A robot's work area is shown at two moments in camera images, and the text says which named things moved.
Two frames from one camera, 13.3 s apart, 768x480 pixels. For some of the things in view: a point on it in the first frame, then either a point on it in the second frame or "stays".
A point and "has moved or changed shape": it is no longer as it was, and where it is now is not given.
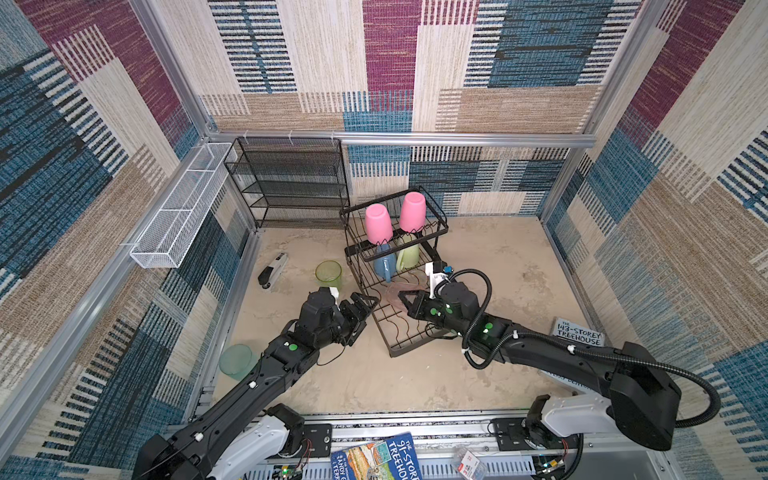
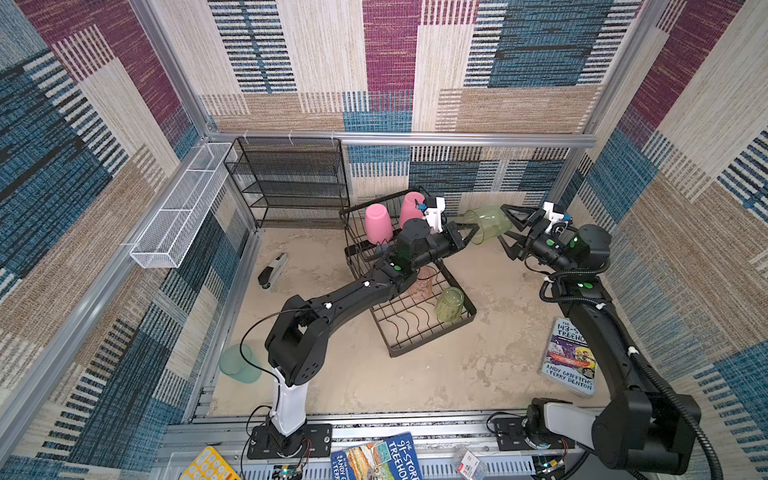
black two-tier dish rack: x=394 y=247 stays
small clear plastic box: x=468 y=465 stays
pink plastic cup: x=378 y=224 stays
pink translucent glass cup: x=397 y=287 has moved or changed shape
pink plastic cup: x=413 y=212 stays
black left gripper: x=355 y=318 → x=453 y=238
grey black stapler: x=271 y=274 stays
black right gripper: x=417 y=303 → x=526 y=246
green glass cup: x=328 y=274 → x=485 y=223
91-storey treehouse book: x=391 y=459 stays
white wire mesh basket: x=164 y=239 stays
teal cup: x=236 y=360 stays
